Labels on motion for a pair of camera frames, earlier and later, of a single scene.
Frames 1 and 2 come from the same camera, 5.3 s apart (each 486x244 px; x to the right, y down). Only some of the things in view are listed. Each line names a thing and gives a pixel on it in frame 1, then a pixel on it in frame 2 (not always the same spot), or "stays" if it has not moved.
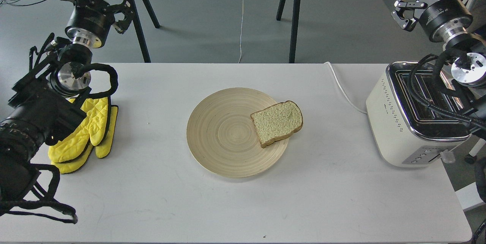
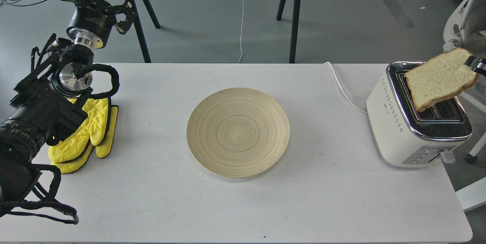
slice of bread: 277,121 to 445,75
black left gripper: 90,22 stays
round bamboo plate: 221,136 stays
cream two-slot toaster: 409,133 stays
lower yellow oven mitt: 103,151 stays
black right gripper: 442,19 to 478,64
